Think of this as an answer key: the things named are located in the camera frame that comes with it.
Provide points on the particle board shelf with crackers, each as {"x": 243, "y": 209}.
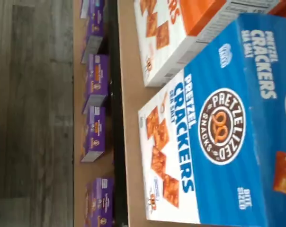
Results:
{"x": 131, "y": 99}

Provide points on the purple Annie's snack box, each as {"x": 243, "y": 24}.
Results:
{"x": 100, "y": 203}
{"x": 96, "y": 132}
{"x": 91, "y": 9}
{"x": 98, "y": 75}
{"x": 94, "y": 26}

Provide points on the particle board shelf with purple boxes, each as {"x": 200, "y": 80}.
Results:
{"x": 93, "y": 170}

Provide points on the blue pretzel crackers box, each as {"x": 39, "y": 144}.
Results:
{"x": 216, "y": 165}

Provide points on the orange pretzel crackers box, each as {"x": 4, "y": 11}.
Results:
{"x": 162, "y": 23}
{"x": 285, "y": 8}

